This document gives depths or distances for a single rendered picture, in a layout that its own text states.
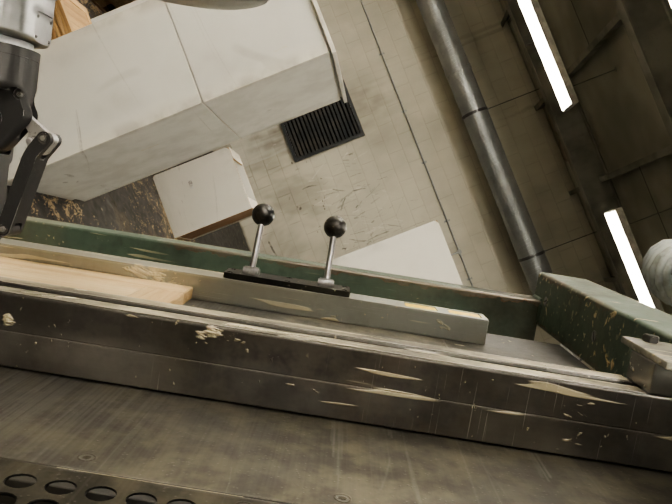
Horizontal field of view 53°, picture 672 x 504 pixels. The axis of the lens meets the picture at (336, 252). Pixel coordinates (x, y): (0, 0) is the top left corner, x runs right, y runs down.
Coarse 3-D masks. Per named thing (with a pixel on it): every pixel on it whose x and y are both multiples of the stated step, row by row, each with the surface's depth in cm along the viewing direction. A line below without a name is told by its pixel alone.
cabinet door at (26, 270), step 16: (0, 256) 105; (0, 272) 95; (16, 272) 97; (32, 272) 98; (48, 272) 99; (64, 272) 100; (80, 272) 102; (96, 272) 104; (80, 288) 93; (96, 288) 94; (112, 288) 96; (128, 288) 98; (144, 288) 98; (160, 288) 100; (176, 288) 102; (192, 288) 104
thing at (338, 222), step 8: (336, 216) 110; (328, 224) 110; (336, 224) 109; (344, 224) 110; (328, 232) 110; (336, 232) 110; (344, 232) 111; (328, 248) 110; (328, 256) 109; (328, 264) 108; (328, 272) 107; (320, 280) 106; (328, 280) 106
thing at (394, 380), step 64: (0, 320) 62; (64, 320) 62; (128, 320) 61; (192, 320) 62; (256, 320) 66; (128, 384) 62; (192, 384) 62; (256, 384) 62; (320, 384) 62; (384, 384) 62; (448, 384) 62; (512, 384) 61; (576, 384) 61; (640, 384) 63; (576, 448) 62; (640, 448) 62
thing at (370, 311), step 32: (32, 256) 105; (64, 256) 105; (96, 256) 106; (224, 288) 105; (256, 288) 105; (288, 288) 105; (352, 320) 105; (384, 320) 105; (416, 320) 105; (448, 320) 105; (480, 320) 105
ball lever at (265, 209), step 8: (256, 208) 110; (264, 208) 109; (272, 208) 111; (256, 216) 109; (264, 216) 109; (272, 216) 110; (264, 224) 110; (256, 232) 110; (256, 240) 109; (256, 248) 108; (256, 256) 108; (248, 272) 106; (256, 272) 106
